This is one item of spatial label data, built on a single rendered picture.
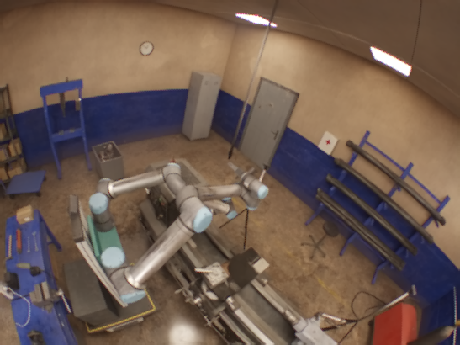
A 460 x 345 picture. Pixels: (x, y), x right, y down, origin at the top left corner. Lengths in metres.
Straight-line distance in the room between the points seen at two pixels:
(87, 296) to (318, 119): 4.51
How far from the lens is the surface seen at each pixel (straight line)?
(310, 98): 4.29
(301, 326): 1.86
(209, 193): 1.14
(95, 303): 2.01
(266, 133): 4.87
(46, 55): 4.44
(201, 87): 4.94
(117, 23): 4.47
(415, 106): 3.95
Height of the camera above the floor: 2.69
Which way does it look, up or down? 35 degrees down
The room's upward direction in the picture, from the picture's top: 17 degrees clockwise
